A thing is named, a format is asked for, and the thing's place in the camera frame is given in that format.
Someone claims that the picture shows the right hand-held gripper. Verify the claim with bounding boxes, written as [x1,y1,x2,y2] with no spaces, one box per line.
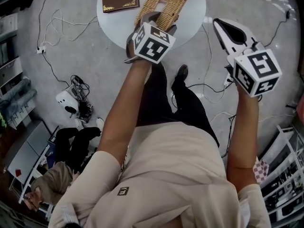
[212,18,283,98]

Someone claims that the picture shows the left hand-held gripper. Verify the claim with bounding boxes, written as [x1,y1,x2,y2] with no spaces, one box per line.
[125,11,178,65]

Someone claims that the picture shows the wicker basket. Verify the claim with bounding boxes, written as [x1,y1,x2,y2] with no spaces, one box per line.
[133,0,198,32]

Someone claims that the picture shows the person's left forearm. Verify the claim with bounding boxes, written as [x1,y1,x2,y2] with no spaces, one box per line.
[97,60,153,159]

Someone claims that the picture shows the person's right forearm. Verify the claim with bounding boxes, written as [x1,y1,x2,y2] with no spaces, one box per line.
[226,84,260,188]

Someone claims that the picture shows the round white side table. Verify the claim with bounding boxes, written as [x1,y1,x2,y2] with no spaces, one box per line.
[96,0,207,49]

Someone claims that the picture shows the person's right black shoe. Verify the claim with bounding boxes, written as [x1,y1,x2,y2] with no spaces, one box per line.
[174,64,189,81]

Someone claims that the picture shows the person's black trousers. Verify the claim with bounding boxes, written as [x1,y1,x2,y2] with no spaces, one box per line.
[136,60,220,149]

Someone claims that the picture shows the white rounded device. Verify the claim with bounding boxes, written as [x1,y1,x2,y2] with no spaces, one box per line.
[55,84,80,113]

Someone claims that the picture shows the checkered cloth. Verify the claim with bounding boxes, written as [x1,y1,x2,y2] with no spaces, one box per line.
[252,156,271,185]

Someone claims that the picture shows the white metal rack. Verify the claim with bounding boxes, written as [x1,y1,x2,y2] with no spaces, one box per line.
[257,124,304,223]

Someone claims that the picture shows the person's beige shirt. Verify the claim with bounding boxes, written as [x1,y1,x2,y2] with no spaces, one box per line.
[48,121,272,228]

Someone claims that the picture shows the white shelf unit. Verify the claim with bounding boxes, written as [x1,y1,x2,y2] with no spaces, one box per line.
[0,13,25,97]

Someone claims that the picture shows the grey desk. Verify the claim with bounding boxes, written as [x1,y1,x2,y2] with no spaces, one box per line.
[6,121,52,185]

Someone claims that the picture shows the black cable with adapter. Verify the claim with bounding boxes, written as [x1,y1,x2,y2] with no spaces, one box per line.
[263,8,292,49]

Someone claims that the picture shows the white cable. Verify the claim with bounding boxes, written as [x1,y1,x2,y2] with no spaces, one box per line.
[43,8,99,43]

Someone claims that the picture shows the tangle of black cables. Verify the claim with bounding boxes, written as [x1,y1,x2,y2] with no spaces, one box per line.
[69,74,94,124]

